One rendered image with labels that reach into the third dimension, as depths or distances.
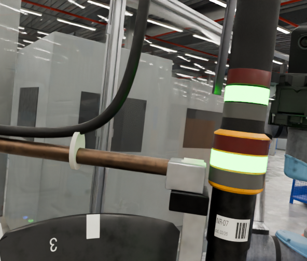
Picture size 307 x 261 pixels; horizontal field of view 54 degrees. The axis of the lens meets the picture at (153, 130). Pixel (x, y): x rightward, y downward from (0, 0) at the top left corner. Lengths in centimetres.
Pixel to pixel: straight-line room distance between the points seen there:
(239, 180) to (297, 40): 35
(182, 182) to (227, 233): 5
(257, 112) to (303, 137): 44
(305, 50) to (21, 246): 49
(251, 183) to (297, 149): 44
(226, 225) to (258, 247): 74
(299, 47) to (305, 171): 26
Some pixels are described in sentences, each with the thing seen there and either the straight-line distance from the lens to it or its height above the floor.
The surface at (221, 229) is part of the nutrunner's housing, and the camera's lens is 25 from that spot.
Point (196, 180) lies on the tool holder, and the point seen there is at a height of 154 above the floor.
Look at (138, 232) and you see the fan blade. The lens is 42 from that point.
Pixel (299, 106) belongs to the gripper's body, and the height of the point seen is 162.
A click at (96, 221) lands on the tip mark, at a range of 42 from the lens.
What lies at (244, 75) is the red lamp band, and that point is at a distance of 24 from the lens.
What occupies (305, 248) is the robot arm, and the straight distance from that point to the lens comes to 102.
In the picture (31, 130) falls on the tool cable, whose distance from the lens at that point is 28.
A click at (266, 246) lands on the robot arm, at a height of 124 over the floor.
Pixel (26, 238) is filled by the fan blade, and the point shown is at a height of 142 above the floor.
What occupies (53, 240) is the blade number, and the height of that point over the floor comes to 142.
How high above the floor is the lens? 159
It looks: 3 degrees down
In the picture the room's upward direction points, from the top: 6 degrees clockwise
